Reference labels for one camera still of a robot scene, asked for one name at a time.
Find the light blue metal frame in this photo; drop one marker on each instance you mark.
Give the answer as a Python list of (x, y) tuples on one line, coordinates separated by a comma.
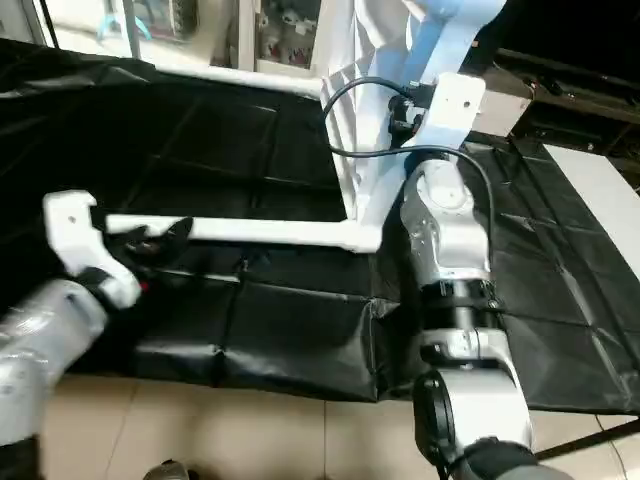
[(120, 20)]

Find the black mat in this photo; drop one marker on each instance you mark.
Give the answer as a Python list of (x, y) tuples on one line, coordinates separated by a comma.
[(250, 330)]

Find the black metal bench leg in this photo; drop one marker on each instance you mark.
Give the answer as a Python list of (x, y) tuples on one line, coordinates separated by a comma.
[(590, 440)]

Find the dark storage box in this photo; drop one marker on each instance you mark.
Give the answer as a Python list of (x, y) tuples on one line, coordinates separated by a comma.
[(165, 18)]

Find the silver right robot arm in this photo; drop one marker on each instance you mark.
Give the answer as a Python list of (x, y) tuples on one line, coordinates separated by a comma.
[(445, 240)]

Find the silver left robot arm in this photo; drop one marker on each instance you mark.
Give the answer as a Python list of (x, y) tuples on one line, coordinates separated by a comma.
[(40, 340)]

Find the white plastic table leg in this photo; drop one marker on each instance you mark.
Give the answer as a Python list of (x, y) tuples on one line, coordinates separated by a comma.
[(450, 40), (250, 80), (280, 232)]

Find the white flat panel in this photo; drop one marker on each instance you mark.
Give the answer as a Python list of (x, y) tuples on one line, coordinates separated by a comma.
[(600, 210)]

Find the white glass-door cabinet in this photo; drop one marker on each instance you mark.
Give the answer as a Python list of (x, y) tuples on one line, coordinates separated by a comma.
[(290, 30)]

